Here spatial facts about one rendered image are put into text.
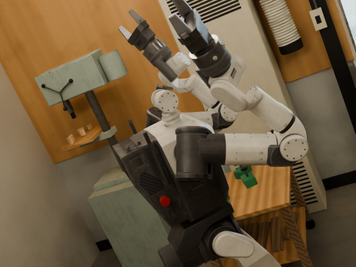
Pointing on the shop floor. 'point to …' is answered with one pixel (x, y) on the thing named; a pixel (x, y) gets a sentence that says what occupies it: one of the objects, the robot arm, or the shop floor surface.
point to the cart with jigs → (301, 220)
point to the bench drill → (121, 212)
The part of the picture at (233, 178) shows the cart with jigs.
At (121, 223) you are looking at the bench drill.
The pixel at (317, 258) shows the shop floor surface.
